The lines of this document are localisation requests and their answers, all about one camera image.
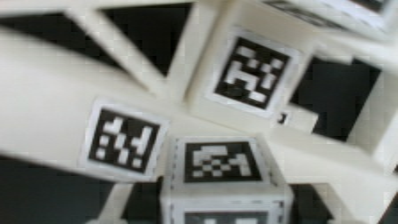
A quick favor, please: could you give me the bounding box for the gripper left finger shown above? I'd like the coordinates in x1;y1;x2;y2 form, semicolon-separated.
85;176;165;224

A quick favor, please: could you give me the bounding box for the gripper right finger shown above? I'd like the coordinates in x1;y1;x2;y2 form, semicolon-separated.
288;182;370;224

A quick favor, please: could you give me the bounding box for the white chair back frame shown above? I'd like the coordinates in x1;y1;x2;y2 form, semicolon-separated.
0;0;398;224

